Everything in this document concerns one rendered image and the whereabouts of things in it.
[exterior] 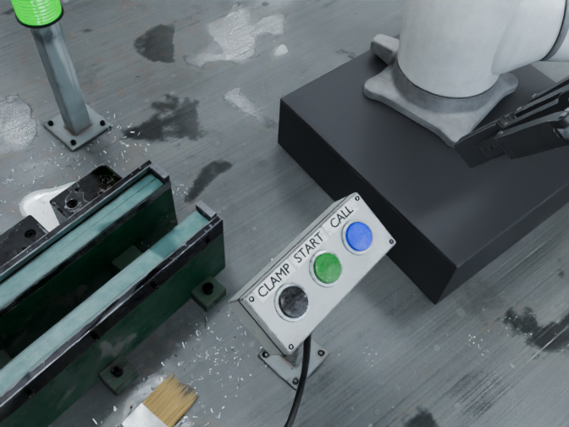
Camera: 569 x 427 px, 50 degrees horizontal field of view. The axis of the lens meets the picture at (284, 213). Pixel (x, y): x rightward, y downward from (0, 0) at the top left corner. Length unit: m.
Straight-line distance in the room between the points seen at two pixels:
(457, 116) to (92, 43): 0.69
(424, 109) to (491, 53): 0.13
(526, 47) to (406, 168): 0.22
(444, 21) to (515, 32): 0.09
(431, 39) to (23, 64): 0.73
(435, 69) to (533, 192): 0.22
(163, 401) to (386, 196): 0.40
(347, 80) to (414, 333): 0.40
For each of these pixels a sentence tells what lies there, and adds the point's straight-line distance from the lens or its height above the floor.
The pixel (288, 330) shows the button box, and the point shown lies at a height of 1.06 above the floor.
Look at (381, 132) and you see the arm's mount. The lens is 0.93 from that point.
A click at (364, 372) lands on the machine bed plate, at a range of 0.85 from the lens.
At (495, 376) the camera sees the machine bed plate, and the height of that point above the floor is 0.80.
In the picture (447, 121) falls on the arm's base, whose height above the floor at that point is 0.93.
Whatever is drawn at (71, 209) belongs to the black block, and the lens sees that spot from 0.92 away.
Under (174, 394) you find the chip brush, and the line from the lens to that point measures 0.83.
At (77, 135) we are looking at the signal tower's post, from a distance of 1.08.
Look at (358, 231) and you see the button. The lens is 0.62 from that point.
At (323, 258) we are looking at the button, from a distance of 0.60.
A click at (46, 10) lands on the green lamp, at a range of 0.91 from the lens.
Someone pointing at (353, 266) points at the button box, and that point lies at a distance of 0.62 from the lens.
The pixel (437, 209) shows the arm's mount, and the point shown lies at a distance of 0.86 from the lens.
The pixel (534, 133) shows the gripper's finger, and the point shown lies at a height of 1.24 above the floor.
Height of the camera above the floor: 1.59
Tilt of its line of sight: 56 degrees down
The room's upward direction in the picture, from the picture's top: 5 degrees clockwise
